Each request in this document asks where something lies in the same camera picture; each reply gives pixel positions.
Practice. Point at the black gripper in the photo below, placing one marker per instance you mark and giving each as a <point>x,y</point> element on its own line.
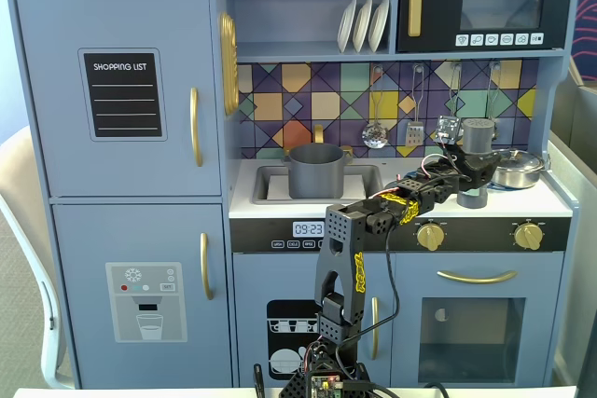
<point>477,168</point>

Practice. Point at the gray salt shaker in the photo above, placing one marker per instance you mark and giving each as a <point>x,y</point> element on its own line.
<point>478,137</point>

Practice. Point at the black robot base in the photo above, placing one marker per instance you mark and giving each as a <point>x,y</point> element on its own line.
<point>291,388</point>

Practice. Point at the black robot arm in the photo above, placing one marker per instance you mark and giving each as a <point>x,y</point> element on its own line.
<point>340,239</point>

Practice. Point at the steel pot lid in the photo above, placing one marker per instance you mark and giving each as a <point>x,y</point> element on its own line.
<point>517,159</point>

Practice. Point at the steel pot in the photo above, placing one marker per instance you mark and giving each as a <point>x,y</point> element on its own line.
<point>520,179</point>

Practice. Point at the black control panel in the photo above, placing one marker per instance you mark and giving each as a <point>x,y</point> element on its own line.
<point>480,235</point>

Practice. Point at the steel slotted spatula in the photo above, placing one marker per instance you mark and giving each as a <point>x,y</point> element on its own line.
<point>414,134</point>

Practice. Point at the gold stove knob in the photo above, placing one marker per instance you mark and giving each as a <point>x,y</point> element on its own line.
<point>430,237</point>
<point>528,236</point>

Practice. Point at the steel ladle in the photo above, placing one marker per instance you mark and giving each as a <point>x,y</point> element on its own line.
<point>453,90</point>

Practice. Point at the beige partition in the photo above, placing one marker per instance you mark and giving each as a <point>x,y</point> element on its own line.
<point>578,137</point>

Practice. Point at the white utensil peg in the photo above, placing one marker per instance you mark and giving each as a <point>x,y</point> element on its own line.
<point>420,69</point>
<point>377,69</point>
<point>495,64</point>
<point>456,65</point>

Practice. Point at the gray toy sink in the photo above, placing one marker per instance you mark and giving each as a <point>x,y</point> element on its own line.
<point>373,169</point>

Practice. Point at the steel skimmer spoon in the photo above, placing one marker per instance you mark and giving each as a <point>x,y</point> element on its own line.
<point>375,136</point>

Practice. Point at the gray cooking pot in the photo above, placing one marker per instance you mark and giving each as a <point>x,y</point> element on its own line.
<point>317,174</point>

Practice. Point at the gold faucet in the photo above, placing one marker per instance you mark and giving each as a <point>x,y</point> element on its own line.
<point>318,134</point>

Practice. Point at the black microwave door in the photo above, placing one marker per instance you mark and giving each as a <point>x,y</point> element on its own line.
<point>438,6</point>

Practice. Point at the blue oven door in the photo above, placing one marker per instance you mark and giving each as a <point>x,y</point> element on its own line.
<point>410,323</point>

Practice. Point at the white plate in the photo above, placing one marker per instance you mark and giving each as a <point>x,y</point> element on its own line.
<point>379,25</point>
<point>362,27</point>
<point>346,27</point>

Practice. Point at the digital clock display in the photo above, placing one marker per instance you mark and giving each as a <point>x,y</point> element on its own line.
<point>308,229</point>

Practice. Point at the blue wooden toy kitchen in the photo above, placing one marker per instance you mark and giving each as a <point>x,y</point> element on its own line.
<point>303,6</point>

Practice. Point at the black dishwasher sticker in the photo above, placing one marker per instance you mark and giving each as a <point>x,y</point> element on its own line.
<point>280,323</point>

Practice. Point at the motor controller board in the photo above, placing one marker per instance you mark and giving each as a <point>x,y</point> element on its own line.
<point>324,381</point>

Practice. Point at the gold ribbed side ornament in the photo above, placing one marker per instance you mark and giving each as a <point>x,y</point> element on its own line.
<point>228,67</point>

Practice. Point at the black shopping list board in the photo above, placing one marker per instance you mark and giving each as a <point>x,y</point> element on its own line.
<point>121,109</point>

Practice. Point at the blue dispenser freezer door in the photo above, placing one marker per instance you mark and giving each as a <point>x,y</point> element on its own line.
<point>93,239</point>

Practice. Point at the blue chalkboard fridge door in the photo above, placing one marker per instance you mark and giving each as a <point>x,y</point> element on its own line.
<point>56,137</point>

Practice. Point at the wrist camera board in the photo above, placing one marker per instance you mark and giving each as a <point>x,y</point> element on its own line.
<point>448,130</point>

